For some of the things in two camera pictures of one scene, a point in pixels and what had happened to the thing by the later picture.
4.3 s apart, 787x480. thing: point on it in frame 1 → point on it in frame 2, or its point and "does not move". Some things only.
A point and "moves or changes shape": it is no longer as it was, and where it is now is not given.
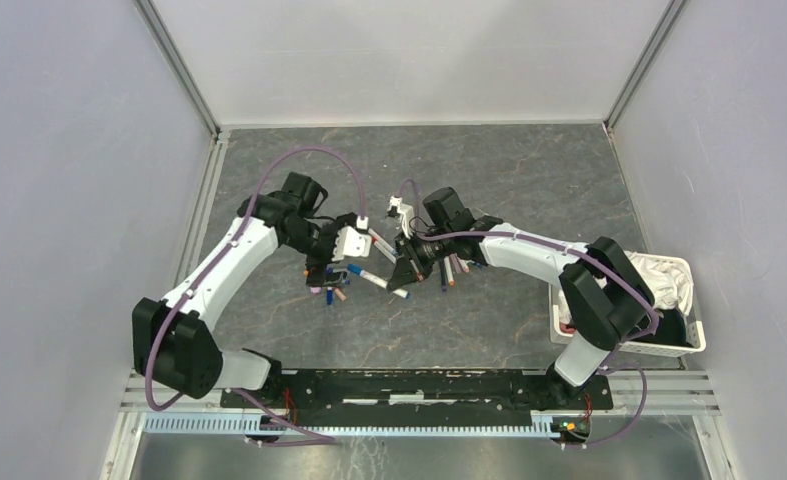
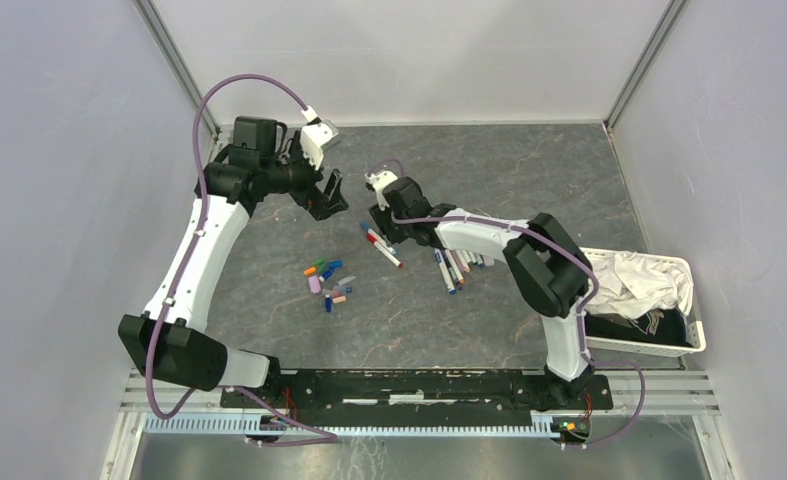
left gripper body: [322, 249] → [304, 191]
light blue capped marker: [384, 243] does not move
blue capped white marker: [376, 280] → [444, 271]
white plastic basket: [694, 329] does not move
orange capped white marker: [449, 271] moves or changes shape
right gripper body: [425, 251] → [396, 232]
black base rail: [417, 392] does not move
